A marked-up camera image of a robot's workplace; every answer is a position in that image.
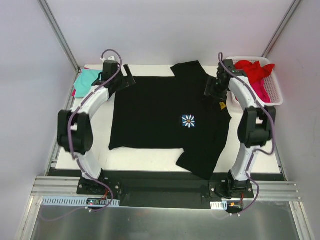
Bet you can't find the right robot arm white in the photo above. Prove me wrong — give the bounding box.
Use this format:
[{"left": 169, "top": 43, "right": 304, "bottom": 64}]
[{"left": 204, "top": 54, "right": 276, "bottom": 198}]

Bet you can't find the magenta t-shirt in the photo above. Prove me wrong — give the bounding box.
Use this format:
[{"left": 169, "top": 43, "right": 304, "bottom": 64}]
[{"left": 251, "top": 79, "right": 271, "bottom": 103}]

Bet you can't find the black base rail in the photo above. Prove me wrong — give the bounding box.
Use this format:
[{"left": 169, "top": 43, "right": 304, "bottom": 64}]
[{"left": 47, "top": 172, "right": 276, "bottom": 210}]

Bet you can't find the aluminium frame post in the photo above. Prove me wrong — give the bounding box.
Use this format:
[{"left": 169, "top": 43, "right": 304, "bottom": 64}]
[
  {"left": 260, "top": 0, "right": 303, "bottom": 60},
  {"left": 37, "top": 0, "right": 81, "bottom": 73}
]

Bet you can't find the left aluminium frame post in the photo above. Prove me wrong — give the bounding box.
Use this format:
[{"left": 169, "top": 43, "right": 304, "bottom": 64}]
[{"left": 37, "top": 0, "right": 81, "bottom": 73}]

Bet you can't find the black t-shirt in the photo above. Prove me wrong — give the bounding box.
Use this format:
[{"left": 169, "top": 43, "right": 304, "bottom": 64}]
[{"left": 108, "top": 61, "right": 231, "bottom": 180}]

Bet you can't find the right aluminium frame post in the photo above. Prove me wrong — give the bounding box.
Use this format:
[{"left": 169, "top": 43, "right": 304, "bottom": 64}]
[{"left": 260, "top": 0, "right": 303, "bottom": 60}]

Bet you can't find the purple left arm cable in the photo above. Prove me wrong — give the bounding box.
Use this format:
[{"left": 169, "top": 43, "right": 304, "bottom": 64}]
[{"left": 67, "top": 49, "right": 123, "bottom": 208}]

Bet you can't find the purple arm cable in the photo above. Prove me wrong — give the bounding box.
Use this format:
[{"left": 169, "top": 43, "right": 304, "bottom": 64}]
[
  {"left": 217, "top": 52, "right": 277, "bottom": 213},
  {"left": 67, "top": 49, "right": 123, "bottom": 208}
]

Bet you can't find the folded teal t-shirt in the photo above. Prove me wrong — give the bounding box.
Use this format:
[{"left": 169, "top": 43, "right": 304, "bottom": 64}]
[{"left": 72, "top": 68, "right": 102, "bottom": 99}]

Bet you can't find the red t-shirt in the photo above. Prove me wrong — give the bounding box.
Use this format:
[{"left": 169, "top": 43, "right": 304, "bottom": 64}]
[{"left": 234, "top": 60, "right": 275, "bottom": 85}]

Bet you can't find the white plastic basket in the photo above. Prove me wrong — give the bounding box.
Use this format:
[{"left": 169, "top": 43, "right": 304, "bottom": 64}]
[{"left": 227, "top": 56, "right": 283, "bottom": 106}]

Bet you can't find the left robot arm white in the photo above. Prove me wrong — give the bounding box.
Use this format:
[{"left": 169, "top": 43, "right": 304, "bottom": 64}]
[{"left": 57, "top": 60, "right": 136, "bottom": 195}]

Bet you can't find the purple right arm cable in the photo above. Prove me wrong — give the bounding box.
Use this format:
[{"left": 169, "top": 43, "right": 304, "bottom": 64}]
[{"left": 217, "top": 52, "right": 277, "bottom": 213}]

